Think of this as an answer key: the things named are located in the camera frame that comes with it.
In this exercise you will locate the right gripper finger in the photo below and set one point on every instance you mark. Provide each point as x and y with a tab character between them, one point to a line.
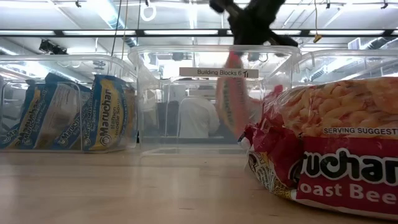
283	40

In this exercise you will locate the orange Maruchan noodle pack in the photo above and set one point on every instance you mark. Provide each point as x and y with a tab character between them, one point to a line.
233	102

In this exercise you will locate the red Maruchan noodle pack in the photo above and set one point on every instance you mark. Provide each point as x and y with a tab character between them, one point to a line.
326	161

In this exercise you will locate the blue Maruchan noodle pack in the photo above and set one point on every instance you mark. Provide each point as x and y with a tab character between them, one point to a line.
59	109
25	124
109	118

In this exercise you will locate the person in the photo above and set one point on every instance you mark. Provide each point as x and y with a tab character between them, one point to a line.
196	118

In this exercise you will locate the clear plastic bin with label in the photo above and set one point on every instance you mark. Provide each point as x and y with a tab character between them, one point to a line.
149	130

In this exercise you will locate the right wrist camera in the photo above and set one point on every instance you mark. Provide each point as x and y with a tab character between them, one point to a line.
220	4

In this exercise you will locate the black overhead frame beam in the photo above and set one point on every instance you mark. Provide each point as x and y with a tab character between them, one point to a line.
139	32

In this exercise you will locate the silver ventilation duct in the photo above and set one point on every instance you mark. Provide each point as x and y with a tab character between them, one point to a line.
115	21

